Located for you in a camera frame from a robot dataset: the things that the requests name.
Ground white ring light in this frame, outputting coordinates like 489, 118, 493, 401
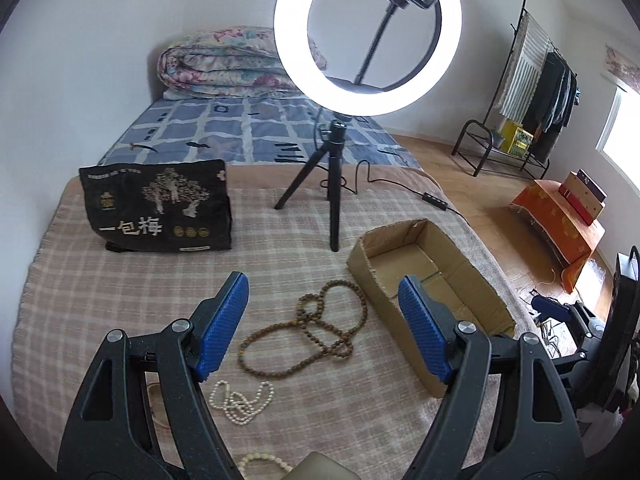
273, 0, 462, 122

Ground black mini tripod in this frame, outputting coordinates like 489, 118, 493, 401
274, 119, 351, 253

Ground red and brown box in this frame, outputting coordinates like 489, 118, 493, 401
558, 169, 608, 226

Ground folded floral quilt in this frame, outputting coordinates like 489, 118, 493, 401
157, 26, 328, 101

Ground wall poster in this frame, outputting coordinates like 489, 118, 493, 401
602, 44, 640, 96

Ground brown wooden bead necklace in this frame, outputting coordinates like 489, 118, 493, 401
236, 280, 368, 380

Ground black metal clothes rack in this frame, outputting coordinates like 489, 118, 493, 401
451, 0, 581, 181

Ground floor cables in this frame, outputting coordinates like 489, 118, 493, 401
517, 267, 573, 361

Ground window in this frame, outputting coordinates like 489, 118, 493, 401
595, 87, 640, 171

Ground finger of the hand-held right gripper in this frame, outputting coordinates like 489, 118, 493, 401
547, 346, 596, 376
531, 295, 603, 343

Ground black cable with inline controller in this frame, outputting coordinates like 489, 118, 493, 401
312, 110, 466, 218

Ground grey flat object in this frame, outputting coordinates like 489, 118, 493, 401
287, 451, 356, 480

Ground white pearl necklace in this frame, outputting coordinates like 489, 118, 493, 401
209, 380, 276, 427

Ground yellow carton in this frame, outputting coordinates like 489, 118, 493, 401
500, 119, 535, 156

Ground dark hanging clothes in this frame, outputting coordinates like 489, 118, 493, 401
522, 50, 581, 161

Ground blue checkered mattress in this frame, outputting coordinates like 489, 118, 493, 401
97, 95, 421, 170

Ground striped hanging cloth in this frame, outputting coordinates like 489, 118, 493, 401
492, 12, 551, 118

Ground orange cloth covered table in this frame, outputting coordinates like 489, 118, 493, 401
510, 179, 606, 293

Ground black printed snack bag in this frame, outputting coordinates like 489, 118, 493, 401
79, 159, 234, 254

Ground cardboard box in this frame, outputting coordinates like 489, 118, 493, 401
347, 218, 516, 398

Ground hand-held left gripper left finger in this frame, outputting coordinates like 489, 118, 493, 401
56, 271, 250, 480

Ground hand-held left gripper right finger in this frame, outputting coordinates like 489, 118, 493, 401
397, 274, 587, 480

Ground cream bead bracelet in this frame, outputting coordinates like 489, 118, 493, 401
235, 452, 293, 480

